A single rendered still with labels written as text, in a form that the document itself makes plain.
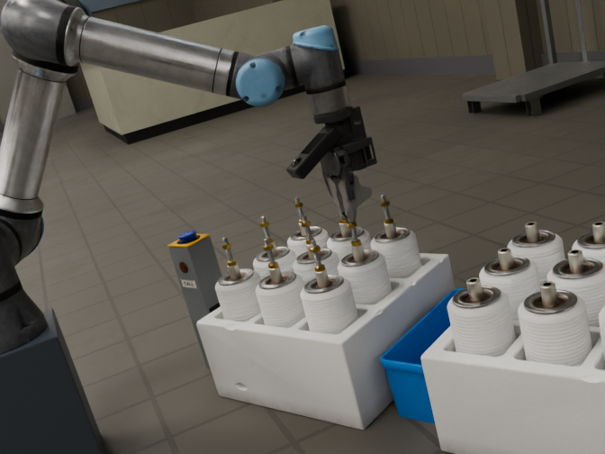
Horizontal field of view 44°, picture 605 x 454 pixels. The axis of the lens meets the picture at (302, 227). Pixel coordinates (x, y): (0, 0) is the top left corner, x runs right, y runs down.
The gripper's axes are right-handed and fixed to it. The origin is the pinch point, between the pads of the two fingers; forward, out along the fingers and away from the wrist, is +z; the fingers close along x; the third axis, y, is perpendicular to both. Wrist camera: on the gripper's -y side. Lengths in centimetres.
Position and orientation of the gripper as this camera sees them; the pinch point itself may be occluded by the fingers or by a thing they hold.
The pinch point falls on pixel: (346, 215)
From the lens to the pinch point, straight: 142.4
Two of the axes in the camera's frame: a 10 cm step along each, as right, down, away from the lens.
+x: -4.6, -1.5, 8.7
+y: 8.5, -3.4, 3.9
